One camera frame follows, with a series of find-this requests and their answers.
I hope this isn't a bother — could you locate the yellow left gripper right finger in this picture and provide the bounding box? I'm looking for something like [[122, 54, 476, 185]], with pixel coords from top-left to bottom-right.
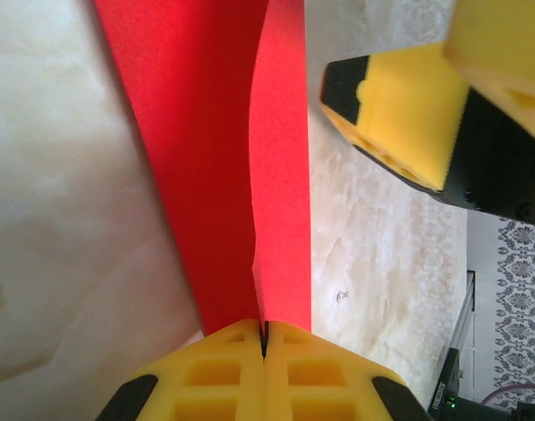
[[265, 322, 431, 421]]

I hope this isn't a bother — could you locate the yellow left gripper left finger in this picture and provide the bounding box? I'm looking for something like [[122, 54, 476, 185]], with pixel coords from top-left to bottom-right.
[[96, 318, 268, 421]]

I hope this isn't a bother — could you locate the red paper sheet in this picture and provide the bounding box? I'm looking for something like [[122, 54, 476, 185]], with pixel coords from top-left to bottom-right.
[[94, 0, 313, 339]]

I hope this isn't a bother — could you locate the aluminium table side rail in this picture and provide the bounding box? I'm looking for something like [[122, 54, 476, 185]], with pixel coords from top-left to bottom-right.
[[451, 269, 477, 352]]

